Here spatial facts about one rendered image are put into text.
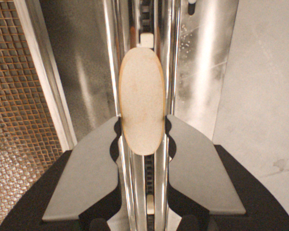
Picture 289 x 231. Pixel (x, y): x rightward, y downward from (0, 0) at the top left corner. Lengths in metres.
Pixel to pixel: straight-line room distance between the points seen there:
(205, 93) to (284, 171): 0.27
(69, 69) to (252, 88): 0.26
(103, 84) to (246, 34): 0.20
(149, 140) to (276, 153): 0.29
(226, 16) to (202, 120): 0.12
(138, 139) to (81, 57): 0.15
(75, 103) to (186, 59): 0.17
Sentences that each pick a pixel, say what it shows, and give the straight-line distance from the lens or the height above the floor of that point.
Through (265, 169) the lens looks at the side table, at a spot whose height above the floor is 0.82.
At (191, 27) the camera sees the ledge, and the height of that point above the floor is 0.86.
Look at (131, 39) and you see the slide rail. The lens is 0.20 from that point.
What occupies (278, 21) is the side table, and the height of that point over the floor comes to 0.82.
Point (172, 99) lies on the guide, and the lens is 0.21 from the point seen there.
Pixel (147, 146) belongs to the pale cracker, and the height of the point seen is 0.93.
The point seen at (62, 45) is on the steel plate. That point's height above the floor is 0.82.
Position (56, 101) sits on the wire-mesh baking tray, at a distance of 0.19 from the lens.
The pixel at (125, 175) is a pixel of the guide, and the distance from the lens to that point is 0.29.
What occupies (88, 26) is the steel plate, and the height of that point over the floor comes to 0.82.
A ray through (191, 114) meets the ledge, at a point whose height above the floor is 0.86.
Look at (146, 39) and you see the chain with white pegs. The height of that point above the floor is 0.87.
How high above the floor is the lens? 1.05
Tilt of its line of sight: 62 degrees down
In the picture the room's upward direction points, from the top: 179 degrees clockwise
